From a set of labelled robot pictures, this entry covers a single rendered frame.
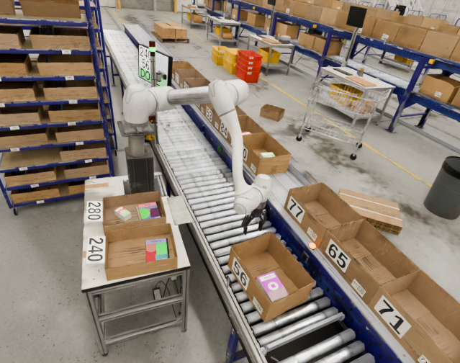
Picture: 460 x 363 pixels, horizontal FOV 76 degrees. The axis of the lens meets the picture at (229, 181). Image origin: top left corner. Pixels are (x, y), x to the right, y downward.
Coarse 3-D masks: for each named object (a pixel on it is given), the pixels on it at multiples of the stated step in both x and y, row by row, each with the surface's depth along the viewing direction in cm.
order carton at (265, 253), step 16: (256, 240) 175; (272, 240) 179; (240, 256) 176; (256, 256) 182; (272, 256) 183; (288, 256) 168; (256, 272) 172; (288, 272) 172; (304, 272) 159; (256, 288) 148; (288, 288) 166; (304, 288) 149; (272, 304) 140; (288, 304) 150
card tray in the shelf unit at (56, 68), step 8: (40, 56) 250; (56, 56) 255; (64, 56) 258; (72, 56) 260; (80, 56) 262; (88, 56) 265; (40, 64) 229; (48, 64) 231; (56, 64) 233; (64, 64) 235; (72, 64) 238; (80, 64) 240; (88, 64) 242; (40, 72) 232; (48, 72) 234; (56, 72) 236; (64, 72) 239; (72, 72) 241; (80, 72) 243; (88, 72) 245
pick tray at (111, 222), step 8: (144, 192) 206; (152, 192) 208; (160, 192) 208; (104, 200) 199; (112, 200) 201; (120, 200) 203; (128, 200) 206; (136, 200) 208; (144, 200) 210; (152, 200) 212; (160, 200) 212; (104, 208) 200; (112, 208) 203; (128, 208) 205; (160, 208) 208; (104, 216) 194; (112, 216) 196; (136, 216) 199; (104, 224) 187; (112, 224) 191; (120, 224) 180; (128, 224) 182; (136, 224) 184; (144, 224) 186; (152, 224) 188; (104, 232) 180
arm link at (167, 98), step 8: (232, 80) 166; (240, 80) 169; (152, 88) 195; (160, 88) 192; (168, 88) 193; (192, 88) 182; (200, 88) 178; (240, 88) 163; (248, 88) 173; (160, 96) 190; (168, 96) 190; (176, 96) 187; (184, 96) 183; (192, 96) 180; (200, 96) 177; (208, 96) 174; (240, 96) 163; (160, 104) 193; (168, 104) 193; (176, 104) 192
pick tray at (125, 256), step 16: (160, 224) 183; (112, 240) 178; (128, 240) 182; (144, 240) 183; (112, 256) 170; (128, 256) 171; (144, 256) 172; (176, 256) 166; (112, 272) 155; (128, 272) 159; (144, 272) 163
